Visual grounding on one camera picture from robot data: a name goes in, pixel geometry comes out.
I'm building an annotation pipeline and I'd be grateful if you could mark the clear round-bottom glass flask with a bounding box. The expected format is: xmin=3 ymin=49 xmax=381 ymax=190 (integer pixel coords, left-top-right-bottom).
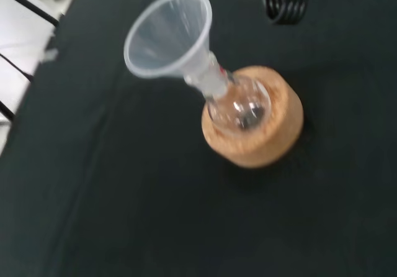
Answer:
xmin=203 ymin=52 xmax=273 ymax=135

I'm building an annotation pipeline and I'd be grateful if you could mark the black bench cloth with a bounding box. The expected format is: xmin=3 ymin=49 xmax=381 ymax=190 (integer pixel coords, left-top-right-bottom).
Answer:
xmin=0 ymin=0 xmax=397 ymax=277

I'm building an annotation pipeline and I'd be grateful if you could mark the clear plastic funnel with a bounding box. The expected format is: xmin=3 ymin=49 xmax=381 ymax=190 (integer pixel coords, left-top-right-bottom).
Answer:
xmin=123 ymin=0 xmax=225 ymax=101

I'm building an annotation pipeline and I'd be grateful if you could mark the black tripod leg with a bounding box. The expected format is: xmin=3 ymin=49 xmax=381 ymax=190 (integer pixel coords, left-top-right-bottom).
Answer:
xmin=0 ymin=101 xmax=16 ymax=119
xmin=0 ymin=53 xmax=34 ymax=82
xmin=0 ymin=0 xmax=60 ymax=27

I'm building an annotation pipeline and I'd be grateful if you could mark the cork ring stand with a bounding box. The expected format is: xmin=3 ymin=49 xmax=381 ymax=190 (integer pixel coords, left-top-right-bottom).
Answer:
xmin=200 ymin=65 xmax=305 ymax=169

